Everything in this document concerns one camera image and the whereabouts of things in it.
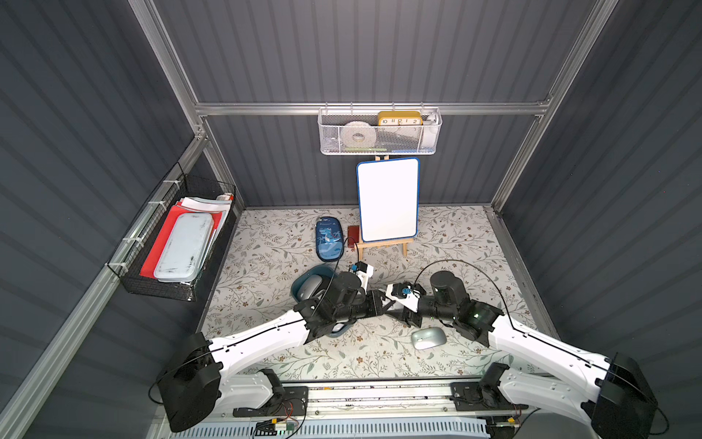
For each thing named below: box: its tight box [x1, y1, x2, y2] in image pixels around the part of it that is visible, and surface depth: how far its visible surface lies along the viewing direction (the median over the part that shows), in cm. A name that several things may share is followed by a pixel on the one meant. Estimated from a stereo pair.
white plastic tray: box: [153, 212, 215, 283], surface depth 68 cm
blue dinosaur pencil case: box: [315, 215, 344, 262], surface depth 107 cm
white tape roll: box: [340, 120, 378, 149], surface depth 86 cm
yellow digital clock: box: [377, 110, 424, 127], surface depth 90 cm
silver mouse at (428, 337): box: [411, 326, 447, 351], surface depth 88 cm
